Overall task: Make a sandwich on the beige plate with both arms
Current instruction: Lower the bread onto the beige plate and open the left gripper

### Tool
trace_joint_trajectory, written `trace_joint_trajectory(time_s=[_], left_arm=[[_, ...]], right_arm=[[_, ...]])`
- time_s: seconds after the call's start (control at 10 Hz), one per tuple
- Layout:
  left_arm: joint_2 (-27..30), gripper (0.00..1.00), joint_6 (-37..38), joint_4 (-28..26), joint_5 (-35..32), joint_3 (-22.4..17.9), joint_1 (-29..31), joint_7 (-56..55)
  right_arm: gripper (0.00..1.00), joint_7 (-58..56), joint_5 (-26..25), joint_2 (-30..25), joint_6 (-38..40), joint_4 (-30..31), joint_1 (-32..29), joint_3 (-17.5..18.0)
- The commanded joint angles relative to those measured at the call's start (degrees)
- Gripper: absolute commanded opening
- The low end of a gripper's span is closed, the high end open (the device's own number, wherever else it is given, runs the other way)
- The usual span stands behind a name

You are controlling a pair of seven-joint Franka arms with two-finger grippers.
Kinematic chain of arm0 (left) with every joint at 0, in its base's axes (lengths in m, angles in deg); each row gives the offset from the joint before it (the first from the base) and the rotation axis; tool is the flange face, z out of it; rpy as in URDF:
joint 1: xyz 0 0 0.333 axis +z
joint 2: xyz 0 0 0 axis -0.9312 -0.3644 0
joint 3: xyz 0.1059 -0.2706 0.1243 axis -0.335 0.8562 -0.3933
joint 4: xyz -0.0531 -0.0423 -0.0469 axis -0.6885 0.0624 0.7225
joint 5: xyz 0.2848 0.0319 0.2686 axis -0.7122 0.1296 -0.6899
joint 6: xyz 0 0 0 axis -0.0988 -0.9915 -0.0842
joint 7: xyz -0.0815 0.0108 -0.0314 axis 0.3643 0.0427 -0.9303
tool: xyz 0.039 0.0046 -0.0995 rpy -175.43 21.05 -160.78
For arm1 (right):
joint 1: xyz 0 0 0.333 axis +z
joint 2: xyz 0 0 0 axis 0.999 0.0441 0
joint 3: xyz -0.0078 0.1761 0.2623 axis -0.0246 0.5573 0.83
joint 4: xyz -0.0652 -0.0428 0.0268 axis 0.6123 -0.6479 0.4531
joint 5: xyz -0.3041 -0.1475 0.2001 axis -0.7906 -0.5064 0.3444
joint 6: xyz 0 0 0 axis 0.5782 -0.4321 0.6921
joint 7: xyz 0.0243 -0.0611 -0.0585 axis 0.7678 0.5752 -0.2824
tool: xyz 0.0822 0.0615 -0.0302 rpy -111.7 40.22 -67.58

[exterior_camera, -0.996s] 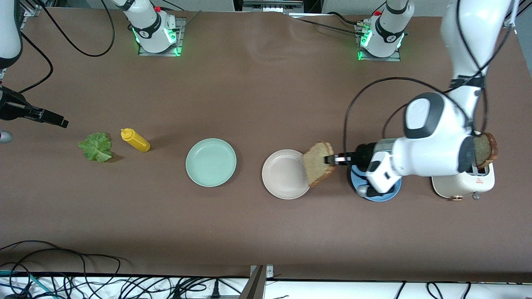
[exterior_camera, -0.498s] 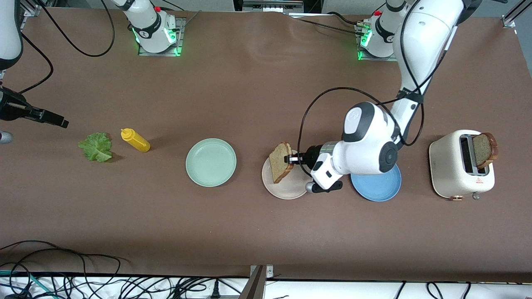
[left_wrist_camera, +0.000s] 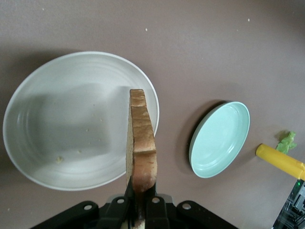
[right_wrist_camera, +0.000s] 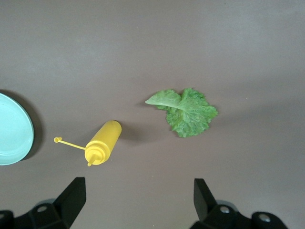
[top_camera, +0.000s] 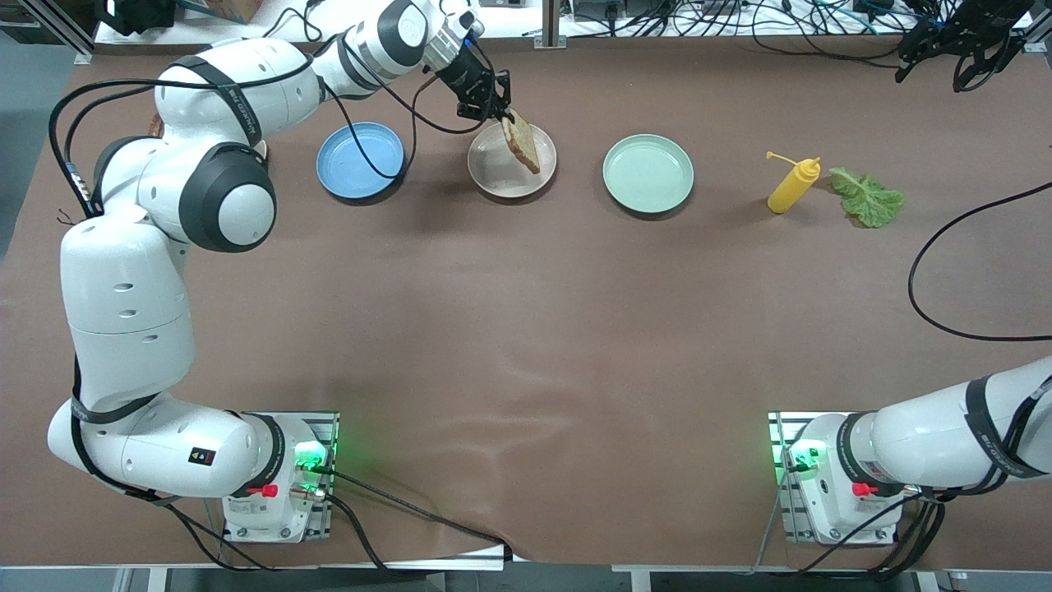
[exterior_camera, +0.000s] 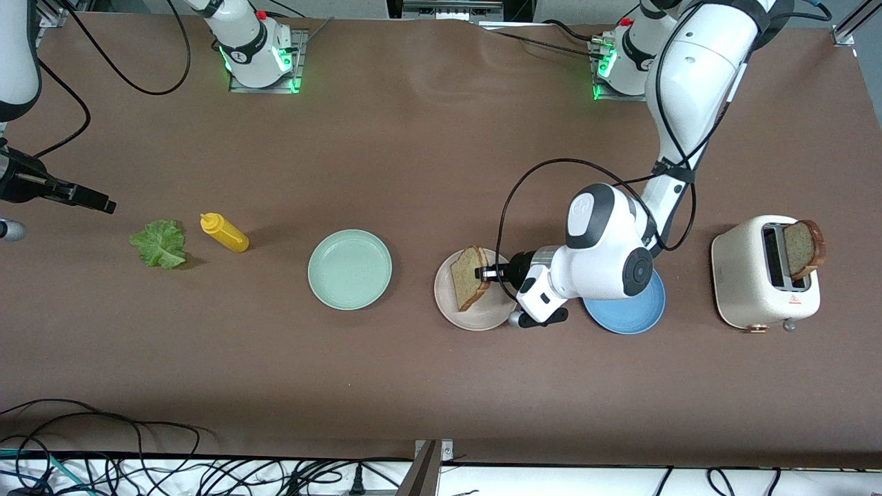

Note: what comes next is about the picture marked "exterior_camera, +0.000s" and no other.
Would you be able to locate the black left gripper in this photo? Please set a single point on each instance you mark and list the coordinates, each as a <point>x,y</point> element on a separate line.
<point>517,267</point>

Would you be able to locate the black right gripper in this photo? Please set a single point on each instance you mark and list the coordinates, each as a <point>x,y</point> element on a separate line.
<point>21,183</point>

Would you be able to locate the light brown bread slice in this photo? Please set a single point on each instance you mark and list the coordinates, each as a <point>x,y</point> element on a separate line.
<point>467,282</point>

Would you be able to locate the green lettuce leaf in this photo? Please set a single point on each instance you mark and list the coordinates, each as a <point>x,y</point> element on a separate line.
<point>160,244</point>

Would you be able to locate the yellow mustard squeeze bottle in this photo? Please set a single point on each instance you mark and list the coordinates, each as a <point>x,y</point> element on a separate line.
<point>227,235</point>

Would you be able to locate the bread slice with dark crust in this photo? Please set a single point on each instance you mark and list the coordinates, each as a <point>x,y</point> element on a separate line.
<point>803,248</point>

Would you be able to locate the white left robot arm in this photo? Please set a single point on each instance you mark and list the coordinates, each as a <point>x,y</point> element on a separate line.
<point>696,76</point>

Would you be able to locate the beige plate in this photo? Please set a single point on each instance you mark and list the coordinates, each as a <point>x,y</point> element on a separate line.
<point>482,318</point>

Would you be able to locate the mint green plate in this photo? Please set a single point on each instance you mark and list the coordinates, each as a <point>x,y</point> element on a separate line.
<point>349,269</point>

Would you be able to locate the blue plate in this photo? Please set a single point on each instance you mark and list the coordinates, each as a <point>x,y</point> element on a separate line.
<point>630,317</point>

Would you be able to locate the white toaster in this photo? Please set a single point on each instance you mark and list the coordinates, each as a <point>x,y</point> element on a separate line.
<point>741,275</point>

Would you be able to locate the black power plug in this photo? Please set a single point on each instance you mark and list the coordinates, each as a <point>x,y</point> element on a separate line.
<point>357,484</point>

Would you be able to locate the aluminium frame rail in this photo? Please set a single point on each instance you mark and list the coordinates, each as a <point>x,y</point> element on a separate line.
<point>842,34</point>
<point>56,17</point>

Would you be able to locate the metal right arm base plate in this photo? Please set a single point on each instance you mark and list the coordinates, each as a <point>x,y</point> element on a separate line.
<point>234,85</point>

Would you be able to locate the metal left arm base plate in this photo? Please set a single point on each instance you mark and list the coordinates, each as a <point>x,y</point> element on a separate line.
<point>603,96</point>

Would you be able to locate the grey metal edge bracket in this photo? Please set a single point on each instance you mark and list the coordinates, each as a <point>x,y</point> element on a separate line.
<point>424,475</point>

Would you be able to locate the silver metal bracket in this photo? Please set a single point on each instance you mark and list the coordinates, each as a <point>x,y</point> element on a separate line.
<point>451,10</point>

